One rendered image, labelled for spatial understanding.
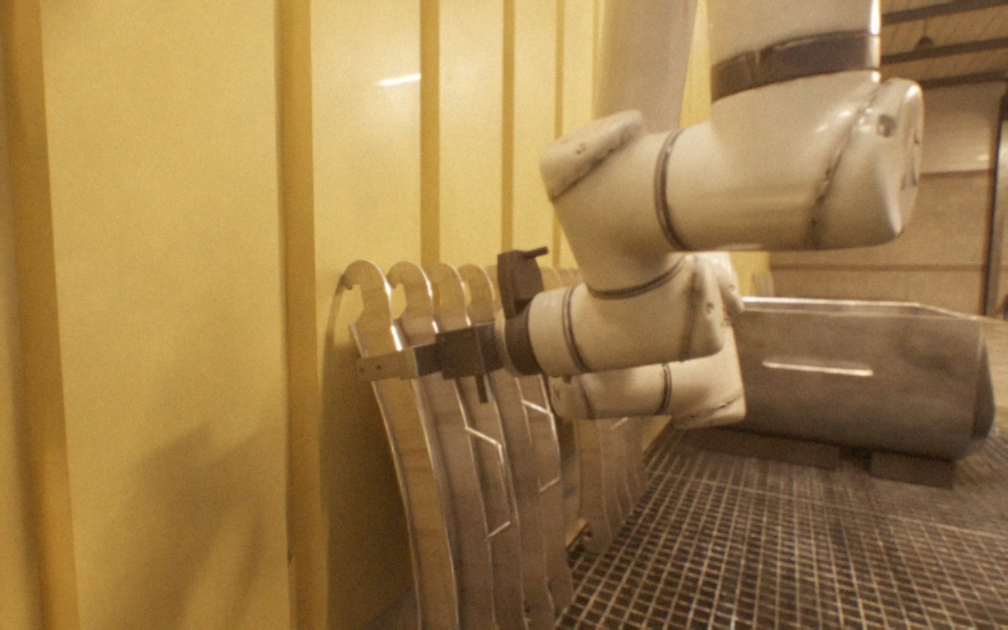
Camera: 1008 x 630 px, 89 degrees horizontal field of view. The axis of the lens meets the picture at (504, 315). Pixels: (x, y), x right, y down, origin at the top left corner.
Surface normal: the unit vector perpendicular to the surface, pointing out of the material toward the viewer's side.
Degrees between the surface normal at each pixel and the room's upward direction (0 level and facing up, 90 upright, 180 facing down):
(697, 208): 110
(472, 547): 90
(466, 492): 90
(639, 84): 102
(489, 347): 77
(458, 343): 90
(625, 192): 94
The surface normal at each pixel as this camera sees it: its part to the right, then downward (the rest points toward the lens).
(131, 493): 0.87, 0.05
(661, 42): 0.10, 0.32
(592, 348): -0.40, 0.38
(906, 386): -0.51, 0.04
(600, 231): -0.62, 0.62
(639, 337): -0.32, 0.57
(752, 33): -0.81, 0.22
